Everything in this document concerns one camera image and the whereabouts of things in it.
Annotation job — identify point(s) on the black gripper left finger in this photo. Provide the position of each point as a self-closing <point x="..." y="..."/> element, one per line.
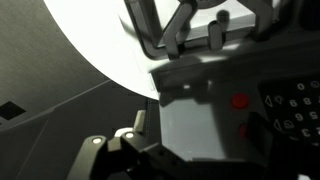
<point x="93" y="161"/>

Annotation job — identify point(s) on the grey toy stove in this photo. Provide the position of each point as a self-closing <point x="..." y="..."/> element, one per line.
<point x="237" y="88"/>

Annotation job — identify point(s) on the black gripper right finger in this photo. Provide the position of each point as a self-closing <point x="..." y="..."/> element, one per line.
<point x="148" y="161"/>

